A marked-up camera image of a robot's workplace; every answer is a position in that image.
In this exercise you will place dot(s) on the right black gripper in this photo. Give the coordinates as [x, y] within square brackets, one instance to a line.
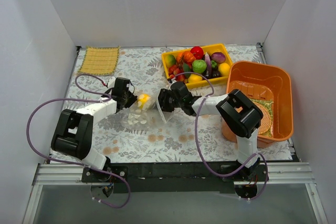
[165, 100]

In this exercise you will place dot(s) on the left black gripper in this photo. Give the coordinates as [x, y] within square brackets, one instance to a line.
[128, 98]

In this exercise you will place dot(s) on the clear dotted zip bag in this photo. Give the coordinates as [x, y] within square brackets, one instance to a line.
[137, 119]

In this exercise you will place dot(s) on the fake green yellow mango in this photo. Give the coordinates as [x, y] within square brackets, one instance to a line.
[169, 60]

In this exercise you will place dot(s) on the fake green vegetable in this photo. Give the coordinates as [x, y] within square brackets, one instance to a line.
[199, 66]

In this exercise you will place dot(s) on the fake purple eggplant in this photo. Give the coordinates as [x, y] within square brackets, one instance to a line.
[208, 71]

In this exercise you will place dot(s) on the fake red apple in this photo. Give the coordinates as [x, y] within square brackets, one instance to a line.
[197, 52]

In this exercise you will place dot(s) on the fake purple onion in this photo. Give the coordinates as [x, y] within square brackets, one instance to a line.
[218, 57]

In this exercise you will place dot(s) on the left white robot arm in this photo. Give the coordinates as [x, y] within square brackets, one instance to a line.
[73, 133]

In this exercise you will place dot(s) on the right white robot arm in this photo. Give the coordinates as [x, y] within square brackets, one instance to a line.
[241, 115]

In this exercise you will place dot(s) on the fake yellow lemon front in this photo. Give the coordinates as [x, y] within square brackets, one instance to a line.
[193, 78]

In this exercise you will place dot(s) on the fake yellow lemon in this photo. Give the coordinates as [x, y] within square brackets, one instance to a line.
[193, 78]
[224, 69]

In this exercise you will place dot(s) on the fake mangosteen lower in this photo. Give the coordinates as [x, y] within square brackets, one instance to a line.
[216, 74]

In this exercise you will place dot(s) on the fake yellow lemon right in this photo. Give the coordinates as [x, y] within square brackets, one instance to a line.
[224, 69]

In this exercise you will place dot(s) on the red cherry bunch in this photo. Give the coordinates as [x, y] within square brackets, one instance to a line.
[177, 74]

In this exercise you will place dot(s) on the yellow woven bamboo mat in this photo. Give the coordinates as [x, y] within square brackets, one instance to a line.
[100, 61]

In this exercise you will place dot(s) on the orange plastic basin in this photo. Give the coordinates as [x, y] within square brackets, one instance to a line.
[266, 83]

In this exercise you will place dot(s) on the green woven mat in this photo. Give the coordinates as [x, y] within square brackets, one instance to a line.
[268, 105]

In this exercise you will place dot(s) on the round woven basket tray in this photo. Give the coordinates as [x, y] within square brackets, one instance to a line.
[266, 120]

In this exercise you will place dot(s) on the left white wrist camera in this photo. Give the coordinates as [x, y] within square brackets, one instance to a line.
[111, 82]

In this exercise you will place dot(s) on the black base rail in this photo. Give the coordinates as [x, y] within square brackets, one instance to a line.
[178, 177]

